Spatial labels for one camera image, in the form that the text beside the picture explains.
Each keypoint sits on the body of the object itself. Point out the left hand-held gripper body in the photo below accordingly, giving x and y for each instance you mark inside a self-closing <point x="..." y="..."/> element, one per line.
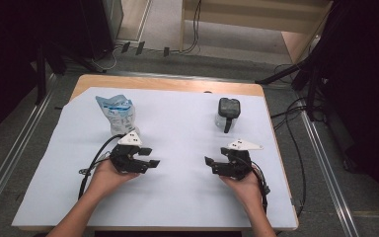
<point x="126" y="163"/>

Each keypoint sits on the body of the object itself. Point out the black tape strip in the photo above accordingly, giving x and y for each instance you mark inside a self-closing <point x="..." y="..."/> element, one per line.
<point x="125" y="47"/>
<point x="140" y="48"/>
<point x="166" y="51"/>

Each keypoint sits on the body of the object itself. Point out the blue and white plastic pouch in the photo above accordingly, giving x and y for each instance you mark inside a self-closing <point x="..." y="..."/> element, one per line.
<point x="120" y="113"/>

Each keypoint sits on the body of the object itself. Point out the light wooden furniture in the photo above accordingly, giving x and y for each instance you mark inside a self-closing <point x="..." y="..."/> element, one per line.
<point x="243" y="16"/>

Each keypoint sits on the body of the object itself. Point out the person's right hand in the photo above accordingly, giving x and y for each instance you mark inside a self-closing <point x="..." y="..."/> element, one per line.
<point x="246" y="191"/>

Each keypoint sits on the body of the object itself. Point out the metal floor rail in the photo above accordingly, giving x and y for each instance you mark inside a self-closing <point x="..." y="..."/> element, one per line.
<point x="325" y="171"/>
<point x="13" y="154"/>

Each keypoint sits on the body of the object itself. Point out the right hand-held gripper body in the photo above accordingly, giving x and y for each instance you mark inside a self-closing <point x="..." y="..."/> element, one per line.
<point x="237" y="166"/>

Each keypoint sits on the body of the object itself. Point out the black tripod stand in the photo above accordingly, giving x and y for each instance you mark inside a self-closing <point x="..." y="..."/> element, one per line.
<point x="311" y="82"/>
<point x="41" y="75"/>

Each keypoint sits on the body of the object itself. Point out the dark curtain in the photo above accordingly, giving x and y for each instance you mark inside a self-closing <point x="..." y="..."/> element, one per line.
<point x="13" y="49"/>
<point x="368" y="98"/>

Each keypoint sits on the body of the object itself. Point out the person's left hand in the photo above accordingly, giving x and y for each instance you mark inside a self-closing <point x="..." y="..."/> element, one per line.
<point x="105" y="179"/>

